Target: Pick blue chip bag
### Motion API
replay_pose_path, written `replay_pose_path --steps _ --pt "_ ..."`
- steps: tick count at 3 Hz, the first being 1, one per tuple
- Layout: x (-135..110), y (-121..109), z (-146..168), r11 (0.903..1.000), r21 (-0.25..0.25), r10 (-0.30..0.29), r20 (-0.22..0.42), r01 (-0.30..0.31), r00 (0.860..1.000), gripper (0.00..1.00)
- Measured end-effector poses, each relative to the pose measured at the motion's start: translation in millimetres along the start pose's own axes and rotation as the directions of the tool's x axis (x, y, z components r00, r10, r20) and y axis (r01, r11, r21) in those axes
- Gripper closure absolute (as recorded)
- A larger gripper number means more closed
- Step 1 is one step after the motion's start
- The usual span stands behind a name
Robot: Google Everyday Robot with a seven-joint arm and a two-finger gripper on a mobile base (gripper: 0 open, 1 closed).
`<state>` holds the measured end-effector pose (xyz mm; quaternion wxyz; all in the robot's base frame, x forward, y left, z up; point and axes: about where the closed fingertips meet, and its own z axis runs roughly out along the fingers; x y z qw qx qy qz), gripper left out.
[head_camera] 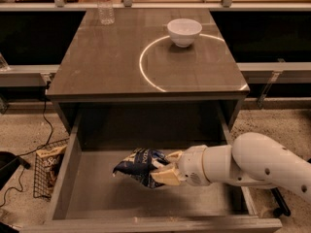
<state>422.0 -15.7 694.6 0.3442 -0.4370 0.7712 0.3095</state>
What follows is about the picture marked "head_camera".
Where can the black chair base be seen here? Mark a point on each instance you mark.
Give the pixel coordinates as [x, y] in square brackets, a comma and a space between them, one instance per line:
[282, 201]

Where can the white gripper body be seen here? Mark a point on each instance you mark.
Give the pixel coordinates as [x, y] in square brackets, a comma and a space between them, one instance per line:
[191, 165]

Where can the clear plastic water bottle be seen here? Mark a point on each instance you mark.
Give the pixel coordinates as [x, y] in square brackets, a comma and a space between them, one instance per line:
[106, 11]

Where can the blue chip bag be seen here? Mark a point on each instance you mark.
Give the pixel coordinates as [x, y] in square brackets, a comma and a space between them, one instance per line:
[139, 165]

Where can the black wire basket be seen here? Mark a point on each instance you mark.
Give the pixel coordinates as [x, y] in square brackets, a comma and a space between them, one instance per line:
[40, 189]

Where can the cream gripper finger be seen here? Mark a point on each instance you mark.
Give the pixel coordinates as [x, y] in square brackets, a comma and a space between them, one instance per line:
[174, 157]
[167, 175]

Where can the white ceramic bowl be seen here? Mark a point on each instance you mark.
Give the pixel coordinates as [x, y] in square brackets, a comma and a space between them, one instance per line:
[183, 31]

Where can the grey cabinet with top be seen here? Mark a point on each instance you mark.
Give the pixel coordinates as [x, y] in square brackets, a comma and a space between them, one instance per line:
[134, 59]

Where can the tan snack bag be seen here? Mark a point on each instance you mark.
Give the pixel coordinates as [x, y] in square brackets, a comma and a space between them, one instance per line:
[52, 160]

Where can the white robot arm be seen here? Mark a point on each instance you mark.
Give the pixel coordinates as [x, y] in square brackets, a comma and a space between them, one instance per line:
[252, 160]

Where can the metal bracket right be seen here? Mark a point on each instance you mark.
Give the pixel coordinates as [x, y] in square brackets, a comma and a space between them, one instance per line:
[273, 78]

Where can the open grey drawer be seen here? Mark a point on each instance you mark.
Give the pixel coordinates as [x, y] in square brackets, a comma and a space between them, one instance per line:
[88, 198]

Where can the black object at left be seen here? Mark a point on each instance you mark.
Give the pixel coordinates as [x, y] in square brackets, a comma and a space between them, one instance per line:
[9, 162]

